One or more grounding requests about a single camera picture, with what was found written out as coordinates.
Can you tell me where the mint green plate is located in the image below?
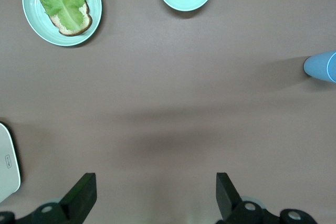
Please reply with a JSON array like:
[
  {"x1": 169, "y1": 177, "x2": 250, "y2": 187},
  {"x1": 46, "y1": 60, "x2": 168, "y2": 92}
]
[{"x1": 22, "y1": 0, "x2": 103, "y2": 47}]

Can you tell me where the blue plastic cup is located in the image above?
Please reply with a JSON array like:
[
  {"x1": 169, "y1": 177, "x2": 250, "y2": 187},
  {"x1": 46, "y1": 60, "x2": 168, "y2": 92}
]
[{"x1": 303, "y1": 50, "x2": 336, "y2": 83}]

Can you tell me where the bread slice with brown crust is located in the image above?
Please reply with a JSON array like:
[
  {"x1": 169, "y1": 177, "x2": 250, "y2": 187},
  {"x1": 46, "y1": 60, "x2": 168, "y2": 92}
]
[{"x1": 35, "y1": 0, "x2": 93, "y2": 36}]

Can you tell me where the cream white toaster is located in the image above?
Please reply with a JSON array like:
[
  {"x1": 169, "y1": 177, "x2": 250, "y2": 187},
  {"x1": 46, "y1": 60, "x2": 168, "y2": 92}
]
[{"x1": 0, "y1": 121, "x2": 22, "y2": 204}]

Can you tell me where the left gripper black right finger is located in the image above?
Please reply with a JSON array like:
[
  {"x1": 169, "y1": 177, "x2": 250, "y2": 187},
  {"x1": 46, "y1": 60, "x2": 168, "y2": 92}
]
[{"x1": 216, "y1": 172, "x2": 318, "y2": 224}]

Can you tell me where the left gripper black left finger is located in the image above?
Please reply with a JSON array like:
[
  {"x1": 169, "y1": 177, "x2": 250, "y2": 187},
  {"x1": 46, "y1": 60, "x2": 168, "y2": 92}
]
[{"x1": 0, "y1": 173, "x2": 97, "y2": 224}]

